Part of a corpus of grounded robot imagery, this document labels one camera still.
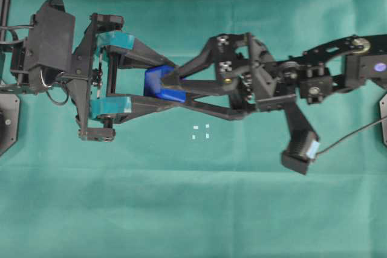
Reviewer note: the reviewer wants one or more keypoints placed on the blue block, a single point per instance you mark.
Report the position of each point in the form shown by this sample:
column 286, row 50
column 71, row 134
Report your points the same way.
column 153, row 87

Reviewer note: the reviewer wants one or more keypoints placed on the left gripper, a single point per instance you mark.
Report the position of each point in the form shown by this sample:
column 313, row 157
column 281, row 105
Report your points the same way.
column 129, row 52

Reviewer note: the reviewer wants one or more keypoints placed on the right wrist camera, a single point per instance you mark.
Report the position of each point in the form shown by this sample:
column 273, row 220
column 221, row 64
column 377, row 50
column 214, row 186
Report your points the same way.
column 304, row 141

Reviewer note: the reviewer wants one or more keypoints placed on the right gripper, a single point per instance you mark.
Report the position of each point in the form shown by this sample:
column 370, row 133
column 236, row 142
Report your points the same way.
column 246, row 71

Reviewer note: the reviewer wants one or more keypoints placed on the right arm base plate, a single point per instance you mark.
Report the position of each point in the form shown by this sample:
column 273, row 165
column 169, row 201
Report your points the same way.
column 383, row 114

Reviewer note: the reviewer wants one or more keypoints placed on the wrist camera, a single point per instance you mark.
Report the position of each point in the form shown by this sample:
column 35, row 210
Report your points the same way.
column 49, row 45
column 304, row 141

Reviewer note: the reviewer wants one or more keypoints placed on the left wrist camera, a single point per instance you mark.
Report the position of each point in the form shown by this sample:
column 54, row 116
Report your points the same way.
column 49, row 45

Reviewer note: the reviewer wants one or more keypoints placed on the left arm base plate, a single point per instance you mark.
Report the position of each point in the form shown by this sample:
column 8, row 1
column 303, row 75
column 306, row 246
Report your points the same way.
column 10, row 107

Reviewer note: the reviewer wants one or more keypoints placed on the green table cloth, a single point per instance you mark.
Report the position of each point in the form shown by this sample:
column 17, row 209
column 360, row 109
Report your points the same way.
column 183, row 184

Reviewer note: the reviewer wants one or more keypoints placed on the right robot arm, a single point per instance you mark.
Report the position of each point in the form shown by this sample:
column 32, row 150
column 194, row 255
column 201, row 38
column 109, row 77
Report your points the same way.
column 336, row 67

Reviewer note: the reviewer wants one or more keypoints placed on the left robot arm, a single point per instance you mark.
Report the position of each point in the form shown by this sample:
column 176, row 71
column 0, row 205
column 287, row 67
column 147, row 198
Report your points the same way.
column 110, row 77

